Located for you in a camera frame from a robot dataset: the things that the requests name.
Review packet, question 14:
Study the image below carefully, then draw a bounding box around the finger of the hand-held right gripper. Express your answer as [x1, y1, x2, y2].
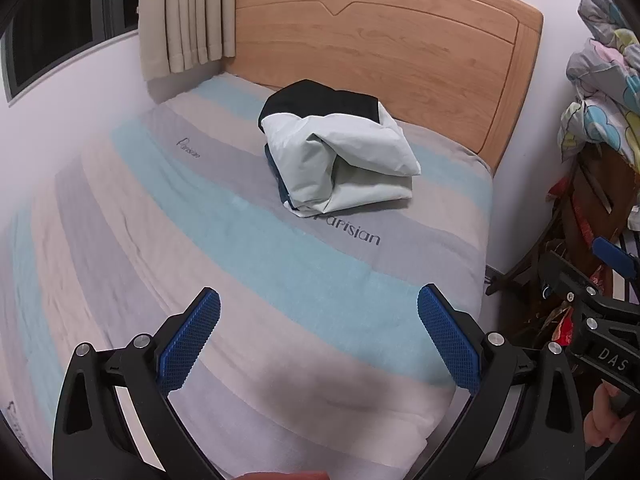
[592, 237, 640, 281]
[537, 251, 602, 314]

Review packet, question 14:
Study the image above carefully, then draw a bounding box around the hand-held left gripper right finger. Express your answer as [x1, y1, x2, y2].
[416, 283, 586, 480]

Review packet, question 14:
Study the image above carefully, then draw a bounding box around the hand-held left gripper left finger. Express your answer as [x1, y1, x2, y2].
[51, 286, 236, 480]

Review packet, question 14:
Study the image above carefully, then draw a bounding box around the white and black jacket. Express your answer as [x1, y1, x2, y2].
[257, 79, 422, 218]

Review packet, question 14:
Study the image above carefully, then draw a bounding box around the person's right hand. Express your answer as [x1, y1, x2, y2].
[584, 382, 633, 448]

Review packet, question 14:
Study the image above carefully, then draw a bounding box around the person's left hand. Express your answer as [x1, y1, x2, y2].
[235, 471, 331, 480]

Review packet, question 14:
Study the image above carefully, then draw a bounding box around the red printed bag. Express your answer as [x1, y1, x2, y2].
[547, 180, 616, 348]

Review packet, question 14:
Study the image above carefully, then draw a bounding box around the bed with striped sheet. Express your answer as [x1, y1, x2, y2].
[0, 71, 496, 480]

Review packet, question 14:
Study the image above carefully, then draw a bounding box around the colourful printed blanket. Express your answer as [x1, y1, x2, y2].
[557, 0, 640, 173]

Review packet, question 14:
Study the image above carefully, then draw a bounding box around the wooden headboard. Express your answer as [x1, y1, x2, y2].
[222, 0, 545, 171]

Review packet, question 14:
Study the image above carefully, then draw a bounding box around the beige curtain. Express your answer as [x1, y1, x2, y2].
[137, 0, 237, 81]

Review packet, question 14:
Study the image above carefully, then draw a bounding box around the dark window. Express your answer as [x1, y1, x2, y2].
[0, 0, 141, 106]

